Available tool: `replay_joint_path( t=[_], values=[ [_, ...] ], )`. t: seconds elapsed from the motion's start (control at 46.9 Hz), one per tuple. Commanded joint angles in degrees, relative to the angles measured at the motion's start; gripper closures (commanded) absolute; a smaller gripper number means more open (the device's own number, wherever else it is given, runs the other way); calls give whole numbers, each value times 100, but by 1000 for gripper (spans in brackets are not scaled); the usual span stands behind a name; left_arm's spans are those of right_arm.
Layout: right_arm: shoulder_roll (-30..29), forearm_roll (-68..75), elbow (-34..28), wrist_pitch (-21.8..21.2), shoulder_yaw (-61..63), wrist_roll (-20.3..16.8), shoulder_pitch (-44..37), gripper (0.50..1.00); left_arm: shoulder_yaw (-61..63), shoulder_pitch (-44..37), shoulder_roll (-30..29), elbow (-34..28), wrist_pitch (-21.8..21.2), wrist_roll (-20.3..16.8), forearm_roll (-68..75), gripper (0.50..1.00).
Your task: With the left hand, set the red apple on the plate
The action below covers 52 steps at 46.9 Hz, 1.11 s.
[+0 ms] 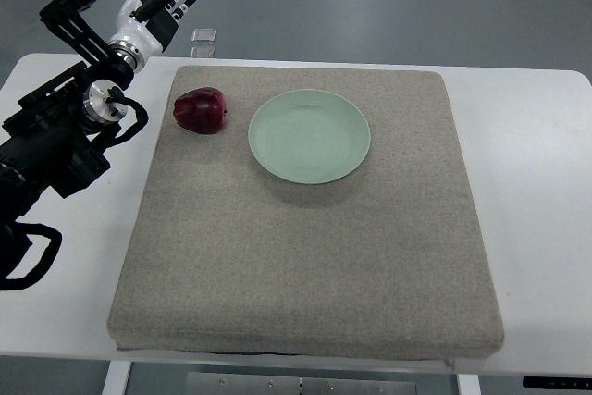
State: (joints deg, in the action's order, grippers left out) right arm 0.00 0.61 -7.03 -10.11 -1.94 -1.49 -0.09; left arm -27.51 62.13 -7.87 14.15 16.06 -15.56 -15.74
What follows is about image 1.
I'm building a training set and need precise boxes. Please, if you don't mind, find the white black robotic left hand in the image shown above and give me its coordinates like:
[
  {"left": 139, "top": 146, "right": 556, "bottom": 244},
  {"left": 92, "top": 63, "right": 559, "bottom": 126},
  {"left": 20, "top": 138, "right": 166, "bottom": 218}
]
[{"left": 109, "top": 0, "right": 197, "bottom": 61}]

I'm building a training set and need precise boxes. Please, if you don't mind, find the red apple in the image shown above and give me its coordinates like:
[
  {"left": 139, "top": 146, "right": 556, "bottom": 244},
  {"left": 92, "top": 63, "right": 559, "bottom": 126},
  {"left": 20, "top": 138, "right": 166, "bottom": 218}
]
[{"left": 173, "top": 87, "right": 228, "bottom": 134}]

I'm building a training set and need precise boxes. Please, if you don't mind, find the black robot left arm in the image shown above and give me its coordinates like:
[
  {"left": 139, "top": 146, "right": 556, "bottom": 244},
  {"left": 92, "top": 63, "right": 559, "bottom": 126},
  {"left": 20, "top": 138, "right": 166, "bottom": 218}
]
[{"left": 1, "top": 0, "right": 148, "bottom": 291}]

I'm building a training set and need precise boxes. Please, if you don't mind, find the silver floor socket plate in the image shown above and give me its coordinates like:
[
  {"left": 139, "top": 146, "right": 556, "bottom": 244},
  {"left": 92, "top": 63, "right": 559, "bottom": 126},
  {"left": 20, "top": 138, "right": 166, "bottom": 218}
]
[{"left": 191, "top": 28, "right": 216, "bottom": 44}]

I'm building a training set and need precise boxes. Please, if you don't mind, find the light green plate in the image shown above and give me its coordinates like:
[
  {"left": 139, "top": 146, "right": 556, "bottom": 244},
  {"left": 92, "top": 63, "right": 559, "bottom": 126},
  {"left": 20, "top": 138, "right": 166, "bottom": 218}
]
[{"left": 248, "top": 89, "right": 372, "bottom": 185}]

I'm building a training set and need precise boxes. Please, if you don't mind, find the beige fabric cushion mat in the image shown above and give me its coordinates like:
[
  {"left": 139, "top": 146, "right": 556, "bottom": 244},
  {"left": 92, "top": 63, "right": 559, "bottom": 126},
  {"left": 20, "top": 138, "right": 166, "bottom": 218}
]
[{"left": 107, "top": 66, "right": 504, "bottom": 360}]

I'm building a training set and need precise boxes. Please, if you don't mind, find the white left table leg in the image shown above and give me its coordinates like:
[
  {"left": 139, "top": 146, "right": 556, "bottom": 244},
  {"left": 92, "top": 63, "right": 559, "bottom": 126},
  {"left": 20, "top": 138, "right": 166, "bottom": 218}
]
[{"left": 101, "top": 361, "right": 132, "bottom": 395}]

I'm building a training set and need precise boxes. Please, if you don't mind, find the white table leg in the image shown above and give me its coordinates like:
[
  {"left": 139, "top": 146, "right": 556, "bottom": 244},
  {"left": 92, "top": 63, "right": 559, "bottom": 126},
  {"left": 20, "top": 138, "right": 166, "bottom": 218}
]
[
  {"left": 101, "top": 361, "right": 132, "bottom": 395},
  {"left": 456, "top": 374, "right": 482, "bottom": 395}
]

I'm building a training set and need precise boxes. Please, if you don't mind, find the white right table leg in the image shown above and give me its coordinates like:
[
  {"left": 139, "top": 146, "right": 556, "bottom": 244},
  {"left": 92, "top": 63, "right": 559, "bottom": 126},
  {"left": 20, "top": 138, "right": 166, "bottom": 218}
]
[{"left": 456, "top": 374, "right": 482, "bottom": 395}]

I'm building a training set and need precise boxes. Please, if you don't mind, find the black table control panel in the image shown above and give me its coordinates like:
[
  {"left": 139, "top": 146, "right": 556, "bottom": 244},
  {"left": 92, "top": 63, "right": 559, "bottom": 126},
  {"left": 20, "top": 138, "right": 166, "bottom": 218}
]
[{"left": 522, "top": 376, "right": 592, "bottom": 390}]

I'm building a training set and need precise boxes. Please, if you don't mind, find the metal table base plate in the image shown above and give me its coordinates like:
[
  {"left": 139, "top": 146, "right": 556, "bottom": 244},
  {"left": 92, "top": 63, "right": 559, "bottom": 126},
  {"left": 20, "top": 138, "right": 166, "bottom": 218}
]
[{"left": 184, "top": 372, "right": 417, "bottom": 395}]

